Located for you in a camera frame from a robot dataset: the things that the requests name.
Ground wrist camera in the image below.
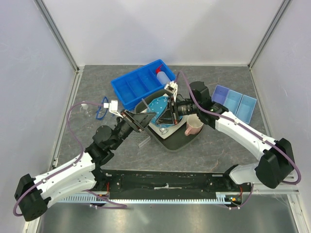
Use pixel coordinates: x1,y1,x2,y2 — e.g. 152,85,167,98
164,81,178,98
103,100,121,116

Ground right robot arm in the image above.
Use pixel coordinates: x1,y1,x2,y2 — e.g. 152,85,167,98
148,82,296,191

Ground blue divided storage bin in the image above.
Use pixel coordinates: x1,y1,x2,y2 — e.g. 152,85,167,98
111,59,175,110

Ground left aluminium frame post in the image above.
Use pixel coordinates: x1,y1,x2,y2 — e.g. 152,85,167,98
34,0,79,73

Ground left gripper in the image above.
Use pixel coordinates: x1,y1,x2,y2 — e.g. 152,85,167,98
111,109,156,150

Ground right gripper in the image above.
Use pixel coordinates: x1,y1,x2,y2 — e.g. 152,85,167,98
155,95,200,125

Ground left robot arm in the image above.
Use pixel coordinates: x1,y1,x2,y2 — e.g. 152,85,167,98
13,110,156,222

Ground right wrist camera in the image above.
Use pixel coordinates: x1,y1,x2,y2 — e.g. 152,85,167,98
164,81,178,98

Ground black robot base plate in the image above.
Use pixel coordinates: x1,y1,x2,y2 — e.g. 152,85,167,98
91,169,251,199

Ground white square plate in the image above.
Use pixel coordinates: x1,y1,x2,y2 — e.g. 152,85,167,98
149,94,188,139

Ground light blue three-compartment box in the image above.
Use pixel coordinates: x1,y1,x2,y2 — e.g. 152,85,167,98
212,85,257,124

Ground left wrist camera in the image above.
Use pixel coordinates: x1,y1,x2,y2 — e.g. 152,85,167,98
103,100,121,116

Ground white wash bottle red cap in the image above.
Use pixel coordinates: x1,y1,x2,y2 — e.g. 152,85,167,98
155,65,170,85

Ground glass stirring rod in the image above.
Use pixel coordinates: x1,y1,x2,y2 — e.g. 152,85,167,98
141,98,150,111

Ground clear acrylic tube rack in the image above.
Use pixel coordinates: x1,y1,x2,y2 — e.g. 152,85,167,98
132,132,151,148

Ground teal polka dot plate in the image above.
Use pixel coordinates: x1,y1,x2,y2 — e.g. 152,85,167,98
147,96,183,128

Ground pink ceramic mug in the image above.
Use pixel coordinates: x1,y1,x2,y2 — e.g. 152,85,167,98
184,114,204,136

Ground aluminium frame post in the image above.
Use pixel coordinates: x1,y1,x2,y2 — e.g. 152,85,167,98
247,0,292,71
34,0,79,73

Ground right aluminium frame post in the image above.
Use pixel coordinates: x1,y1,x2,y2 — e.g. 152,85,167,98
247,0,292,71

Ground glass flask with stopper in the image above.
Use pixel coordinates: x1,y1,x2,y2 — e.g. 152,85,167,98
80,101,93,117

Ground dark green tray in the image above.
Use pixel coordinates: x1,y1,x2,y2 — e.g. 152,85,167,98
134,89,204,152

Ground blue safety glasses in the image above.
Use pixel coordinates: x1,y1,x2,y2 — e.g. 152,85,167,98
95,96,108,120

